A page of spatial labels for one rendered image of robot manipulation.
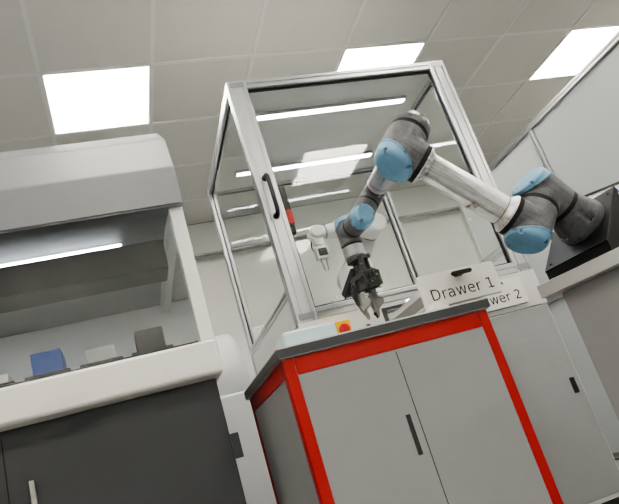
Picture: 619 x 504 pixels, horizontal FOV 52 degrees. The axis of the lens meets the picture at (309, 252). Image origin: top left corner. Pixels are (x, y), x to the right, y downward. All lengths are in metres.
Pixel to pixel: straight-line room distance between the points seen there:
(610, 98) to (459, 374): 2.39
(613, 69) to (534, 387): 1.91
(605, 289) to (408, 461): 0.72
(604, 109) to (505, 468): 2.51
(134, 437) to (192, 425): 0.17
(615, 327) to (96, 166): 1.62
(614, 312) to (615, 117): 2.05
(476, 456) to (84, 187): 1.39
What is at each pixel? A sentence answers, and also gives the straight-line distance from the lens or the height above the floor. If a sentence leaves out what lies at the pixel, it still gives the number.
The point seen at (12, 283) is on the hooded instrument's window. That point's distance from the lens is 2.02.
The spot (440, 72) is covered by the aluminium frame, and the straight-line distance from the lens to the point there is 3.02.
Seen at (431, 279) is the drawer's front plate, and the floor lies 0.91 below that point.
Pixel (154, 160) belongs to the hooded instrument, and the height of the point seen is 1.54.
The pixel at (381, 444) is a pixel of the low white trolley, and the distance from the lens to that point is 1.61.
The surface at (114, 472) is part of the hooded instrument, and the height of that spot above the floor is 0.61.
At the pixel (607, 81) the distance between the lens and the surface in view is 3.83.
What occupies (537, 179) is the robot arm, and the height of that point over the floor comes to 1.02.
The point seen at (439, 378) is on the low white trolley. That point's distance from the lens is 1.70.
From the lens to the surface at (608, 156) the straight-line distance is 3.85.
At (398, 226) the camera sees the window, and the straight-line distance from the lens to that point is 2.53.
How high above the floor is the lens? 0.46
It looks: 18 degrees up
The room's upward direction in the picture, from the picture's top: 18 degrees counter-clockwise
